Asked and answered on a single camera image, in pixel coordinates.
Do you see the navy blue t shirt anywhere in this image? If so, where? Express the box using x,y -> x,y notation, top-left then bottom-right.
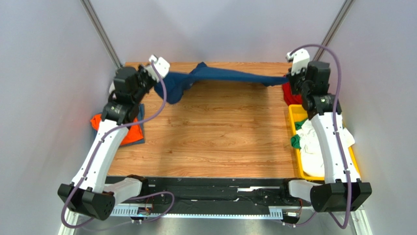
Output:
154,62 -> 289,104

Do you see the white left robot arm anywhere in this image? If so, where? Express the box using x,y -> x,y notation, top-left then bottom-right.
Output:
57,62 -> 170,220

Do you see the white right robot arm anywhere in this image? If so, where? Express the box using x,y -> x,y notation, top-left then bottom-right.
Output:
286,61 -> 372,212

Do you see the red crumpled t shirt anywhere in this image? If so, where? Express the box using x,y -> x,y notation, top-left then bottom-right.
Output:
282,82 -> 302,106

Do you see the orange folded t shirt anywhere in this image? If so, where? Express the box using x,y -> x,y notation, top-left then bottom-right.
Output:
90,113 -> 145,147

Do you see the green t shirt in bin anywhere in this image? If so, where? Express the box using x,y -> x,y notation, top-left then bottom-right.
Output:
290,118 -> 308,149

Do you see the white t shirt in bin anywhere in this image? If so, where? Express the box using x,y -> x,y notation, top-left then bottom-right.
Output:
295,119 -> 356,178

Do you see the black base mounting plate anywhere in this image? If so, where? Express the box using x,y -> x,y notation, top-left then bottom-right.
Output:
106,176 -> 313,216

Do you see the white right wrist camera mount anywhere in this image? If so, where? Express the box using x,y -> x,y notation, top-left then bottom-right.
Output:
285,48 -> 310,75

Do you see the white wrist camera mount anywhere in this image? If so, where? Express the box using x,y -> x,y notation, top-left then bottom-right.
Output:
285,48 -> 310,75
149,55 -> 170,81

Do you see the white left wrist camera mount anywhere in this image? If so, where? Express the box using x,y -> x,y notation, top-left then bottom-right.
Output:
149,55 -> 170,81

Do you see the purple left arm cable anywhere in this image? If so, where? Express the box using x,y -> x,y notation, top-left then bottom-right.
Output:
60,60 -> 175,229

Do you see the right aluminium corner post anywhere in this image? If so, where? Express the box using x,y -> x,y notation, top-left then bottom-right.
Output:
321,0 -> 355,47

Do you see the aluminium corner post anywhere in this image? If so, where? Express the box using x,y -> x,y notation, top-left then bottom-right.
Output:
321,0 -> 355,47
80,0 -> 123,69

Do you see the left aluminium corner post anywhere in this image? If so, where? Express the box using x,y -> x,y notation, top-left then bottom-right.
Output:
80,0 -> 123,69

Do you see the aluminium frame rail front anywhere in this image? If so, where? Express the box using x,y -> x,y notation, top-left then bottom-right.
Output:
58,182 -> 372,235

